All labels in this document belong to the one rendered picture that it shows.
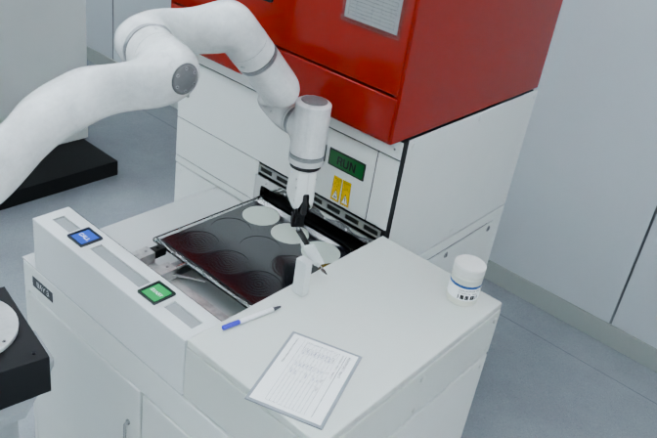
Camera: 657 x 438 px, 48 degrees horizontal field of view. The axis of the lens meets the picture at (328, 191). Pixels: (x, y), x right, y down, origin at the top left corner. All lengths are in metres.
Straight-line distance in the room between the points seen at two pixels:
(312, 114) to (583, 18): 1.66
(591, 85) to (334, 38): 1.58
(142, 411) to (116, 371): 0.10
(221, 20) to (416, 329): 0.73
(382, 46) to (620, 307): 2.01
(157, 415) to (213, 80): 0.96
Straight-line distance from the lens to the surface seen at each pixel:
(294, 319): 1.53
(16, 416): 1.56
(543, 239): 3.39
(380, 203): 1.83
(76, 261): 1.71
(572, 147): 3.20
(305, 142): 1.69
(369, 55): 1.69
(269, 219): 1.97
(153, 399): 1.66
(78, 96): 1.35
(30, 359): 1.52
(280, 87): 1.55
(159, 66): 1.32
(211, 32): 1.43
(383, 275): 1.71
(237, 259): 1.80
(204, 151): 2.27
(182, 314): 1.53
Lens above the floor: 1.92
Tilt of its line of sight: 28 degrees down
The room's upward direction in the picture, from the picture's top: 9 degrees clockwise
